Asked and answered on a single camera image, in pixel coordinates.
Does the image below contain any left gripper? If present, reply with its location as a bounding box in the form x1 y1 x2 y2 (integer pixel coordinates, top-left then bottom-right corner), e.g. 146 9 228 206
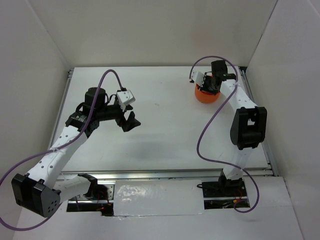
96 100 141 132

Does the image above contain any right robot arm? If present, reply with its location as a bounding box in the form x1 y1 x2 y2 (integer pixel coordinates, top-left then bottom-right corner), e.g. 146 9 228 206
200 60 267 196

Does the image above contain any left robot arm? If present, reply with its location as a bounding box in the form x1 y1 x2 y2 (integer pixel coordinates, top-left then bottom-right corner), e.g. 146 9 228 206
11 87 141 218

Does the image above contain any orange round organizer container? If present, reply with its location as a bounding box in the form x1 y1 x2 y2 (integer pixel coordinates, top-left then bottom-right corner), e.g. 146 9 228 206
194 84 220 104

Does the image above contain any white foam cover panel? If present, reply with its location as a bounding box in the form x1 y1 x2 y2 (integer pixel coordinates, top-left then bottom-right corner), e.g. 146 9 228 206
113 180 205 217

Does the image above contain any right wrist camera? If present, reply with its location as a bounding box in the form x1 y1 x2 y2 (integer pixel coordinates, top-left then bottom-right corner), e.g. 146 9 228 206
189 71 205 88

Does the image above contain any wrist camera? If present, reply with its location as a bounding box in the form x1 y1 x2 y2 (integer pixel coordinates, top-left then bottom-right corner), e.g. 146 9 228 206
116 90 136 111
189 71 205 88

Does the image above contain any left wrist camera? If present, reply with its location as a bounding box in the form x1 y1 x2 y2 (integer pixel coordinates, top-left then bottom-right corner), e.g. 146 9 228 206
116 90 136 111

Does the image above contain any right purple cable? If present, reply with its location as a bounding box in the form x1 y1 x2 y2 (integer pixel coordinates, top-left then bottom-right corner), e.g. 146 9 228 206
189 56 260 213

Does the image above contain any purple cable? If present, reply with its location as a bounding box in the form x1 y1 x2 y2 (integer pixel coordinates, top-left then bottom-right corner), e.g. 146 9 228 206
189 56 260 213
0 69 126 231

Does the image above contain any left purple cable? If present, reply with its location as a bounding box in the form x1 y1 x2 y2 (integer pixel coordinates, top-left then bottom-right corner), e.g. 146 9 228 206
0 69 126 231

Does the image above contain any aluminium table frame rail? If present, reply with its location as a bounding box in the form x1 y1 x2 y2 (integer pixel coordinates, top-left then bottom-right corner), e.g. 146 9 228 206
37 66 279 182

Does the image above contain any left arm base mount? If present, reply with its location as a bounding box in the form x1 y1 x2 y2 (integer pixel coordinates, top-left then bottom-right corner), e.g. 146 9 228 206
66 173 115 217

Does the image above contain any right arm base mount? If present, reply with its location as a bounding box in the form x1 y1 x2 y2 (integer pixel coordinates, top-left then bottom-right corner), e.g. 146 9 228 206
196 175 250 210

